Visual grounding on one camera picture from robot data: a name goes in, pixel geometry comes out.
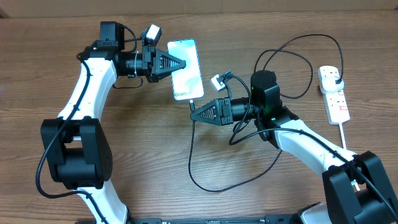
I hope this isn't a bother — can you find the Samsung Galaxy smartphone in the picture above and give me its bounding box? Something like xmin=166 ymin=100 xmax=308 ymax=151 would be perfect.
xmin=167 ymin=39 xmax=204 ymax=101

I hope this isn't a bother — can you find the white power strip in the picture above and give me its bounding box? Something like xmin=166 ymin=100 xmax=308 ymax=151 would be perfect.
xmin=318 ymin=65 xmax=350 ymax=124

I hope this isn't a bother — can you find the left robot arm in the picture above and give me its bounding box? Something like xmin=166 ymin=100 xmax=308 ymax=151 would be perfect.
xmin=35 ymin=21 xmax=186 ymax=223

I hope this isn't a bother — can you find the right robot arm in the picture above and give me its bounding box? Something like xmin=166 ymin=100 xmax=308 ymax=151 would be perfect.
xmin=190 ymin=70 xmax=397 ymax=224

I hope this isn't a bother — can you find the white charger plug adapter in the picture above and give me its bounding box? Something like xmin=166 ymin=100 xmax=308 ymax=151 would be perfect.
xmin=320 ymin=77 xmax=345 ymax=94

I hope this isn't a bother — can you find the white power strip cord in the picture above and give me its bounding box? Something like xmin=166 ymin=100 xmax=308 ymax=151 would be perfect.
xmin=338 ymin=123 xmax=348 ymax=150

